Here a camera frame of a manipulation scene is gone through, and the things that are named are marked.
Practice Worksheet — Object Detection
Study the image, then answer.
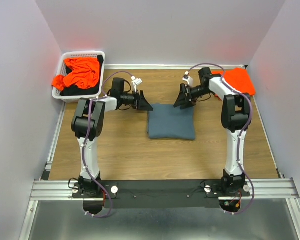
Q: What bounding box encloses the aluminium extrusion rail frame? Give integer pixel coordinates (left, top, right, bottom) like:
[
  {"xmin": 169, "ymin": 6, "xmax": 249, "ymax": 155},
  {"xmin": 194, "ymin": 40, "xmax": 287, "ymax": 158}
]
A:
[{"xmin": 19, "ymin": 64, "xmax": 300, "ymax": 240}]

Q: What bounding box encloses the folded orange t shirt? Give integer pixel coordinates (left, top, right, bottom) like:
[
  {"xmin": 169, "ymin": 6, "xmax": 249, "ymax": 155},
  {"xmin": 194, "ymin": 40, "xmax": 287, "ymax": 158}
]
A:
[{"xmin": 224, "ymin": 68, "xmax": 256, "ymax": 96}]

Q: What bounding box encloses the white plastic laundry basket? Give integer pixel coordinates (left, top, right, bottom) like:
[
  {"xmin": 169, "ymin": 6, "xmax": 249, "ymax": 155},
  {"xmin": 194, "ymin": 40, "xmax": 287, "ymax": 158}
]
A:
[{"xmin": 52, "ymin": 50, "xmax": 106, "ymax": 103}]

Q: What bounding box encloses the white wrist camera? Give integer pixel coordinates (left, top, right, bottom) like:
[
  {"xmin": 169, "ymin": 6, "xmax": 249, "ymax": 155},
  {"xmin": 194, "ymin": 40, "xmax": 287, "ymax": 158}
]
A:
[
  {"xmin": 131, "ymin": 75, "xmax": 143, "ymax": 93},
  {"xmin": 182, "ymin": 71, "xmax": 194, "ymax": 87}
]

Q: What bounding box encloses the black t shirt in basket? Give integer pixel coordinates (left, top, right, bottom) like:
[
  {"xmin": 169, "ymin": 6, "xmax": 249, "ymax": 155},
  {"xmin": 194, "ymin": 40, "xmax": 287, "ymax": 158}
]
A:
[{"xmin": 54, "ymin": 55, "xmax": 104, "ymax": 97}]

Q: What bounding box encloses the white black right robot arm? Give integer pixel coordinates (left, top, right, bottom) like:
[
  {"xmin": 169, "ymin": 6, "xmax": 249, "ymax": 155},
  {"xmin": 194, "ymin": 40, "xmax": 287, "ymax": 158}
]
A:
[{"xmin": 173, "ymin": 67, "xmax": 253, "ymax": 196}]

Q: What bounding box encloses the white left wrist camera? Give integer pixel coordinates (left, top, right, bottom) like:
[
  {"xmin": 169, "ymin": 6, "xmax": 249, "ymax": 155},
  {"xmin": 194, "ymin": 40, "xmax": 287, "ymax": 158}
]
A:
[{"xmin": 131, "ymin": 75, "xmax": 143, "ymax": 93}]

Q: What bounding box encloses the crumpled orange t shirt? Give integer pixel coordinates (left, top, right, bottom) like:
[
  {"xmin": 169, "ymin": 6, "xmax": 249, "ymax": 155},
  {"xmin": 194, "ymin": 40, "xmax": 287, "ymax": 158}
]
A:
[{"xmin": 52, "ymin": 57, "xmax": 101, "ymax": 91}]

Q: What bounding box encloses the blue grey t shirt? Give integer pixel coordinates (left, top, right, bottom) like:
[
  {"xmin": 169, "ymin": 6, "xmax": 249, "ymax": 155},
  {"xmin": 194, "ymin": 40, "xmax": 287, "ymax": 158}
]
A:
[{"xmin": 147, "ymin": 103, "xmax": 196, "ymax": 141}]

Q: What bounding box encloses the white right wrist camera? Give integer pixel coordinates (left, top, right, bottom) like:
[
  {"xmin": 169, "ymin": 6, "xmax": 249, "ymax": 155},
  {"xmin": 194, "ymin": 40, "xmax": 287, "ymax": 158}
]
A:
[{"xmin": 182, "ymin": 71, "xmax": 194, "ymax": 87}]

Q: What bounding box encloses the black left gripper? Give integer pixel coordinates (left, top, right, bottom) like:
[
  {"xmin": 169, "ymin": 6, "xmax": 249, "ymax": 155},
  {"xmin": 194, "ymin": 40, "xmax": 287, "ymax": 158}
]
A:
[{"xmin": 120, "ymin": 90, "xmax": 154, "ymax": 111}]

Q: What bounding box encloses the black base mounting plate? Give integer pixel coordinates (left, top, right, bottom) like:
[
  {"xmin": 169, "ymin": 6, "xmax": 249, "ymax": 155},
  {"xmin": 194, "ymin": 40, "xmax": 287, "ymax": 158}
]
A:
[{"xmin": 70, "ymin": 177, "xmax": 250, "ymax": 215}]

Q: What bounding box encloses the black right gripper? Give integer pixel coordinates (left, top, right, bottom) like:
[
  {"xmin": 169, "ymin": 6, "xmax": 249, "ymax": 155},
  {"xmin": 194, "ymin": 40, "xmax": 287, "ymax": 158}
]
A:
[{"xmin": 173, "ymin": 83, "xmax": 212, "ymax": 110}]

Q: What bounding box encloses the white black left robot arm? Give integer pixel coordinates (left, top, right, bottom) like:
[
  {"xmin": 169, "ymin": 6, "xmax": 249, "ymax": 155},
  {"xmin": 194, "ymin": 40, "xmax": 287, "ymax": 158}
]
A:
[{"xmin": 71, "ymin": 76, "xmax": 154, "ymax": 198}]

